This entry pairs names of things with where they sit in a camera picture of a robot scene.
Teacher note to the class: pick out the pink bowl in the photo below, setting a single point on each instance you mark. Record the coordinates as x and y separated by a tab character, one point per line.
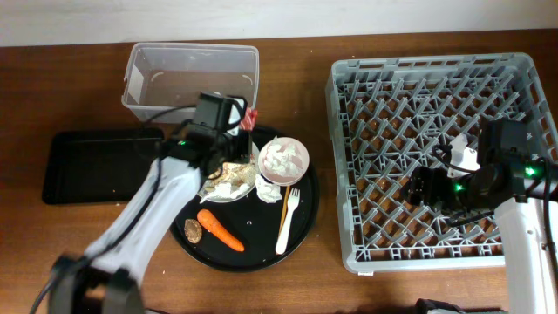
282	181

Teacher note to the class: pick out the orange carrot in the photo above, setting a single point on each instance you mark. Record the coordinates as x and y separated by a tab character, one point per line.
209	222

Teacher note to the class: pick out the wooden chopstick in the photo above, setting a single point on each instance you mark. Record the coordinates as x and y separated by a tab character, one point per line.
284	207

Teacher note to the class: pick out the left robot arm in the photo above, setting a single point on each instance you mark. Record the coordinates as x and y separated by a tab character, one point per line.
107	278

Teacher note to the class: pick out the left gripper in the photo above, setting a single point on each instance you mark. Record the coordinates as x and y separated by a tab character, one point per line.
245	154

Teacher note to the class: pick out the round black tray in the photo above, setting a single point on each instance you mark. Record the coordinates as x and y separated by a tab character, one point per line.
255	223

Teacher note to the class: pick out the black rectangular tray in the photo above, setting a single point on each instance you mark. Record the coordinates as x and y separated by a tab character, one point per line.
98	166

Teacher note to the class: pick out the white plastic fork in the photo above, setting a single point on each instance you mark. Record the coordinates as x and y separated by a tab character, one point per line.
292	204

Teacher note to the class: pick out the peanut shells and rice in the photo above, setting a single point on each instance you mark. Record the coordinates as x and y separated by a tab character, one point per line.
233	172

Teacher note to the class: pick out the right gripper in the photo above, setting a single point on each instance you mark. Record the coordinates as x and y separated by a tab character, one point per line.
417	180

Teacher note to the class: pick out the red snack wrapper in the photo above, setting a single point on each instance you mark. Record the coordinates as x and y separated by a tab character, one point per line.
248	122

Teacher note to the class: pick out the clear plastic bin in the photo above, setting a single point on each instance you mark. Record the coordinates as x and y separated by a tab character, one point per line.
160	76

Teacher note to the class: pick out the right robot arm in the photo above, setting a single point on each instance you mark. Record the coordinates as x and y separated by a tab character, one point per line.
521	194

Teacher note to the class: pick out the grey plate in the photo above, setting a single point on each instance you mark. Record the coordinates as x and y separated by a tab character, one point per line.
233	182

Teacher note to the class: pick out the grey dishwasher rack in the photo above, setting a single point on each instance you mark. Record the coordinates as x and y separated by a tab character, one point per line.
385	115

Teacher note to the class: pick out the tissue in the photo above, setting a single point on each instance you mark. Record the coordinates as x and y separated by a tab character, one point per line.
282	157
267	192
223	192

